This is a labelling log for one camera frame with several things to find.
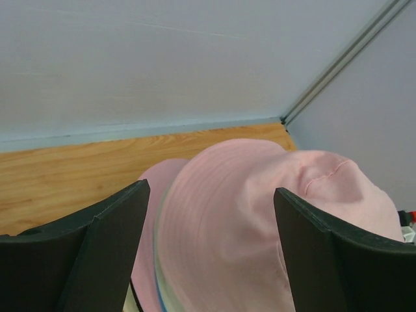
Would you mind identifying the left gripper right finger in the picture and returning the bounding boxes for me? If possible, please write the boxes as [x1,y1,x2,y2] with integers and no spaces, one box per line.
[274,188,415,311]

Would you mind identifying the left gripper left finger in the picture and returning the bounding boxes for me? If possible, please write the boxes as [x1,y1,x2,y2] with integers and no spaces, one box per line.
[1,180,150,311]

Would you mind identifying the beige bucket hat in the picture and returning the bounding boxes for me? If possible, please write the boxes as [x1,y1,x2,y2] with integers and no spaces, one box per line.
[122,290,138,312]

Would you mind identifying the black bucket hat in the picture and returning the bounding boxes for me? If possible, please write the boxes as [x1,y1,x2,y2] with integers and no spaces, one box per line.
[125,283,143,312]

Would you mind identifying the blue bucket hat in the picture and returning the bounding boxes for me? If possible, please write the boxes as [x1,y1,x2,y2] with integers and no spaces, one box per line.
[155,280,167,312]

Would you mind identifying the light pink hat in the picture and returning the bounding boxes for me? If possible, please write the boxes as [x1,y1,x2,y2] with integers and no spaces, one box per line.
[157,139,404,311]

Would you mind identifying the pink bucket hat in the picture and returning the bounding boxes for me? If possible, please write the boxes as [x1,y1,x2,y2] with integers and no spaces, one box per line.
[131,159,188,312]

